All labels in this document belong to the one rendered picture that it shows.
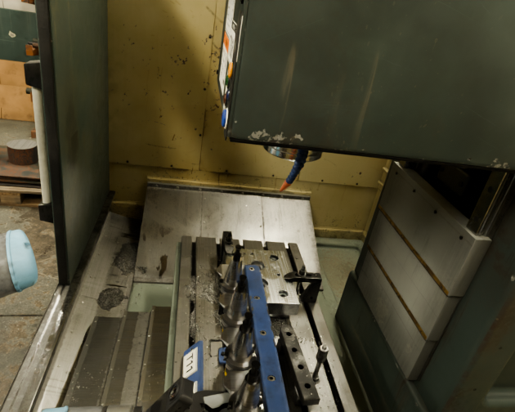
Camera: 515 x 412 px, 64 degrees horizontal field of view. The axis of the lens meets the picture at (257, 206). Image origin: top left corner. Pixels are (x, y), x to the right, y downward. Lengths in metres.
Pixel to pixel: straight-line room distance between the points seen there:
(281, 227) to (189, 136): 0.67
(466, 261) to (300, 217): 1.25
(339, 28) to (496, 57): 0.27
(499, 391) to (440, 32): 1.03
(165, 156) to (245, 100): 1.50
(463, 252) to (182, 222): 1.36
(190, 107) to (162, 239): 0.65
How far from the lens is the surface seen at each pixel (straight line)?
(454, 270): 1.16
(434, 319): 1.25
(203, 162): 2.16
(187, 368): 1.20
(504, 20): 0.81
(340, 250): 2.47
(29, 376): 1.40
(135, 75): 2.04
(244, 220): 2.14
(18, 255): 0.87
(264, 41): 0.66
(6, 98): 5.79
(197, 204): 2.16
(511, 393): 1.47
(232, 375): 0.83
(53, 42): 1.31
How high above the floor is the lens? 1.85
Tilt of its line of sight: 28 degrees down
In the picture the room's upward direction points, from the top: 10 degrees clockwise
